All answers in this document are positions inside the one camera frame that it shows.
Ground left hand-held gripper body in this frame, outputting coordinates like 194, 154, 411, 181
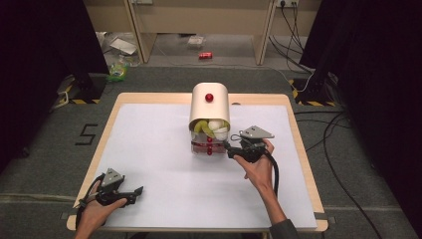
96, 167, 131, 207

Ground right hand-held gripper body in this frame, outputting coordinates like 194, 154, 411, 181
238, 124, 276, 164

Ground beige cylindrical container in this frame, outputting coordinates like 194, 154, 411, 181
187, 82, 232, 157

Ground person's left hand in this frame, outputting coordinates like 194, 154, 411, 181
79, 181, 129, 231

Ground person's right hand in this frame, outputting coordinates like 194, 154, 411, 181
233, 138, 277, 197

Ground round white bun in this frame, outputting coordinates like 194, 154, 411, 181
207, 119, 225, 131

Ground yellow-green banana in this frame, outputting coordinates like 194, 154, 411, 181
193, 119, 217, 139

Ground white table mat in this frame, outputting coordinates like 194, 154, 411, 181
95, 103, 318, 231

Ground wooden table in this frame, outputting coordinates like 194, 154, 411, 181
66, 92, 329, 234

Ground stand base with hazard tape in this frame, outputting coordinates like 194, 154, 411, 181
288, 71, 338, 108
57, 73, 107, 106

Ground clear plastic container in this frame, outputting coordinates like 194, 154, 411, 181
186, 35, 206, 50

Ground green snack packet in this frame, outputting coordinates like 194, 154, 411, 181
105, 60, 131, 84

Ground beige wooden desk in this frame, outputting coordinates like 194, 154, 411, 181
83, 0, 323, 67

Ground black curtain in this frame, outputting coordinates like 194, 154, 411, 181
299, 0, 422, 231
0, 0, 111, 174

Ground clear plastic bags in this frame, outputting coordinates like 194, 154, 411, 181
95, 31, 142, 67

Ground thick black gripper cable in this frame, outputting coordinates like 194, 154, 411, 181
263, 149, 281, 197

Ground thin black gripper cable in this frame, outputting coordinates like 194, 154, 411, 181
75, 172, 105, 231

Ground black floor cables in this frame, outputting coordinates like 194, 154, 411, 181
293, 110, 387, 239

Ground black power cables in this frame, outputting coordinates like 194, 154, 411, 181
268, 2, 316, 74

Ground white wall socket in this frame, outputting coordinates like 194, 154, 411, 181
276, 0, 301, 9

